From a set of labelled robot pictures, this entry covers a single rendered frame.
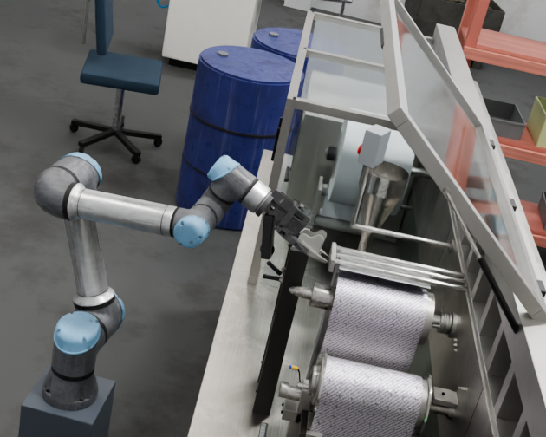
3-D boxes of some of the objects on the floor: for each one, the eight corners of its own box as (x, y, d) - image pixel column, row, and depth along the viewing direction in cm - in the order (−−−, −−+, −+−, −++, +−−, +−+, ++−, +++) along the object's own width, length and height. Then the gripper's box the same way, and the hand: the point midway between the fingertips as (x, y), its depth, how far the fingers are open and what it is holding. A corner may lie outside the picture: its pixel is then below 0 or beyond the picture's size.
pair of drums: (324, 169, 655) (355, 41, 612) (288, 250, 539) (323, 97, 496) (218, 140, 664) (242, 11, 621) (159, 213, 548) (184, 61, 505)
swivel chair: (173, 141, 646) (199, -20, 594) (136, 172, 590) (161, -3, 538) (87, 115, 657) (105, -45, 606) (42, 144, 601) (58, -31, 550)
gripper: (271, 191, 221) (341, 245, 220) (279, 183, 231) (345, 236, 231) (250, 218, 223) (319, 272, 223) (259, 209, 234) (324, 261, 234)
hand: (321, 258), depth 228 cm, fingers open, 3 cm apart
